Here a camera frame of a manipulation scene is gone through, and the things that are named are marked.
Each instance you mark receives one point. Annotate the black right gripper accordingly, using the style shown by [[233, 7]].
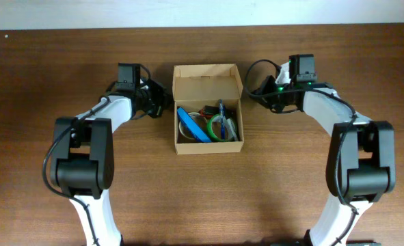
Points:
[[266, 90]]

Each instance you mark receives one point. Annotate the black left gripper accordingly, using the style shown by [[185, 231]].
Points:
[[157, 99]]

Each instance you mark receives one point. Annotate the blue plastic case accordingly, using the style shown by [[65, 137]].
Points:
[[187, 121]]

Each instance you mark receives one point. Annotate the black marker pen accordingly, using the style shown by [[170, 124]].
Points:
[[232, 130]]

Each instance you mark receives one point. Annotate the blue ballpoint pen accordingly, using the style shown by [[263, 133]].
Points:
[[222, 114]]

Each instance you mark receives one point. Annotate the green tape roll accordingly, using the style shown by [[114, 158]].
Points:
[[211, 131]]

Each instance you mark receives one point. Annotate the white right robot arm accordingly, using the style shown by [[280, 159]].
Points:
[[361, 161]]

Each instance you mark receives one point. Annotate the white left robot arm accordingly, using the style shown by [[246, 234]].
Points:
[[79, 164]]

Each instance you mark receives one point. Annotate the brown cardboard box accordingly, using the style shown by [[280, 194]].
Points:
[[195, 86]]

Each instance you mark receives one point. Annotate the beige masking tape roll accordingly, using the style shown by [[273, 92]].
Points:
[[200, 120]]

